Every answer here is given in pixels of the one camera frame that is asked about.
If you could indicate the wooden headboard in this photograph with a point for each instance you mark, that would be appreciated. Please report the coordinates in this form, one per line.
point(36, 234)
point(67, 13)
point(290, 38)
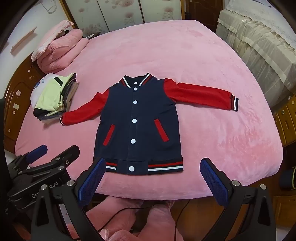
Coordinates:
point(20, 83)

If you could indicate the wooden wall strip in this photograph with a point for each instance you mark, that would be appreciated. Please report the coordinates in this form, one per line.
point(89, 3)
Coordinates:
point(23, 40)

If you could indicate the pink folded quilt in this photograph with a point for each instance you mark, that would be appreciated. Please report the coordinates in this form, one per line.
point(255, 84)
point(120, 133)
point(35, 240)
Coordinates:
point(67, 53)

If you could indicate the pink fleece bed blanket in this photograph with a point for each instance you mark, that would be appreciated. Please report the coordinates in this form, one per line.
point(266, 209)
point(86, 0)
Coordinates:
point(196, 58)

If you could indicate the lace-covered furniture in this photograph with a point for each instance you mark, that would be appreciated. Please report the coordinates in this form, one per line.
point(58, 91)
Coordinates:
point(259, 46)

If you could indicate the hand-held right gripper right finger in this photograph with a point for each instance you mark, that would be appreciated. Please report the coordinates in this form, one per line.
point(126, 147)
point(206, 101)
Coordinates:
point(215, 183)

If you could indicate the person's left leg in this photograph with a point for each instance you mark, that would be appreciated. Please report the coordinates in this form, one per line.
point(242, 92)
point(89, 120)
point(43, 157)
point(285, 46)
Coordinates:
point(115, 217)

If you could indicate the person's right leg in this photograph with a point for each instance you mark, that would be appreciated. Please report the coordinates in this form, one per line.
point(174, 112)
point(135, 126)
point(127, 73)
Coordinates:
point(159, 222)

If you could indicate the wooden drawer cabinet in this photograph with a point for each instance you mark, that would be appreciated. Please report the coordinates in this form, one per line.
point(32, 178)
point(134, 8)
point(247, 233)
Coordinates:
point(286, 122)

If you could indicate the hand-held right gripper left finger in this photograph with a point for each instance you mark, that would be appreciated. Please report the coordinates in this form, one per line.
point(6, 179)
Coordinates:
point(92, 183)

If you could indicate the stack of folded clothes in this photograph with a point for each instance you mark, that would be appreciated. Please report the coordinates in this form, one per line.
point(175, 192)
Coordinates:
point(50, 97)

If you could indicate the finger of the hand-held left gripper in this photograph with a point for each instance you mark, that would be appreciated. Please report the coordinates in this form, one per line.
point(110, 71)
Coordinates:
point(38, 151)
point(67, 155)

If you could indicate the person's leg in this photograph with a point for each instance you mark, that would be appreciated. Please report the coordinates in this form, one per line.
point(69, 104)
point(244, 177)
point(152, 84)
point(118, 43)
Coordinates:
point(115, 217)
point(159, 222)

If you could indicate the navy and red varsity jacket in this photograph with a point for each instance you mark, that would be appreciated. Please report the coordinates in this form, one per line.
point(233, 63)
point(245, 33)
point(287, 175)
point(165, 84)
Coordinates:
point(143, 129)

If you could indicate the floral panel wardrobe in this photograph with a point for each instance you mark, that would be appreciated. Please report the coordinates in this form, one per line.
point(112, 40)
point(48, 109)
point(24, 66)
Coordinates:
point(104, 14)

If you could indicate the dark blue round object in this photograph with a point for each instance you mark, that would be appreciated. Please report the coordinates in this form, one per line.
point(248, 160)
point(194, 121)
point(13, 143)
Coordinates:
point(288, 178)

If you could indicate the pink lace-trimmed pillow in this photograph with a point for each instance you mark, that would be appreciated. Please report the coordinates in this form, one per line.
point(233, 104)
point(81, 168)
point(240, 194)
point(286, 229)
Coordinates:
point(52, 36)

